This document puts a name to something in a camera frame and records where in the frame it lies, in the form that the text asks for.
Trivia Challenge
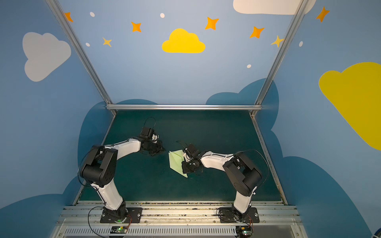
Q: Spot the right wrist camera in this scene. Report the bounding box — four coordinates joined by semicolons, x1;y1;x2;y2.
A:
183;144;201;161

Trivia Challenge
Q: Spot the right green circuit board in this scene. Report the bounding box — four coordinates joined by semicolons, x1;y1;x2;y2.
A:
235;226;253;238

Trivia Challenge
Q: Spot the aluminium front rail platform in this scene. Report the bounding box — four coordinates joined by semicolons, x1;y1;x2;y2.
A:
51;201;308;238

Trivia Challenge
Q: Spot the right side floor rail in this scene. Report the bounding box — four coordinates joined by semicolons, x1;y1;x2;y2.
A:
250;113;289;205

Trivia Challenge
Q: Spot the light green paper sheet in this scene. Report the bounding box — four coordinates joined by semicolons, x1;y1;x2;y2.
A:
169;150;188;178

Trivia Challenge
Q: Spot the aluminium right corner post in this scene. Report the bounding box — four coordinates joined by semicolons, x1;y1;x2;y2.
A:
250;0;316;119

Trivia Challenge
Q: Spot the aluminium corner post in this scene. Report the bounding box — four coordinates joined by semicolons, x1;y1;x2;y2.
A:
250;0;316;119
46;0;113;105

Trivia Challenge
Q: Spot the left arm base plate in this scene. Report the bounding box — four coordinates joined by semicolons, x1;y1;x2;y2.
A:
100;207;142;224

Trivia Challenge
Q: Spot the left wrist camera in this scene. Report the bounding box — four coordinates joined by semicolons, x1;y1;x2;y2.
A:
139;127;154;140

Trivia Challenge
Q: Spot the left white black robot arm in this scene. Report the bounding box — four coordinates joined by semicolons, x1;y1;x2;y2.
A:
79;137;165;223

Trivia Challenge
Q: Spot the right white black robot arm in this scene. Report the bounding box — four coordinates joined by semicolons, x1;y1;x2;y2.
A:
182;148;263;222

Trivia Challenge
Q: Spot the left green circuit board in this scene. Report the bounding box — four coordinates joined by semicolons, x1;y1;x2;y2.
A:
110;226;129;234

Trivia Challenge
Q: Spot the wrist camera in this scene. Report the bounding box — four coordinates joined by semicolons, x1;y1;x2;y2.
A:
139;127;154;140
183;144;201;161

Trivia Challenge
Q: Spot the floor rail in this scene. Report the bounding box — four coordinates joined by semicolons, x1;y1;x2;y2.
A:
69;113;115;205
250;113;289;205

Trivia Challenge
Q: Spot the green circuit board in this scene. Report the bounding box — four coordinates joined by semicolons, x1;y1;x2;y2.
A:
235;226;253;238
110;226;129;234

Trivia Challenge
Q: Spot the left side floor rail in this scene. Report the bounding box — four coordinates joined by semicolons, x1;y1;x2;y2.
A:
69;113;115;205

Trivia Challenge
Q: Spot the aluminium left corner post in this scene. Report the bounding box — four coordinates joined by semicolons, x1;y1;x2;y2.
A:
46;0;113;105

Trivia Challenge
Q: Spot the aluminium back frame rail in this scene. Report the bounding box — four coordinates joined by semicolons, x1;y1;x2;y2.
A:
106;104;262;111

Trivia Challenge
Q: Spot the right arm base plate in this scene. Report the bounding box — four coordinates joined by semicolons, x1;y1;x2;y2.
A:
216;207;260;224

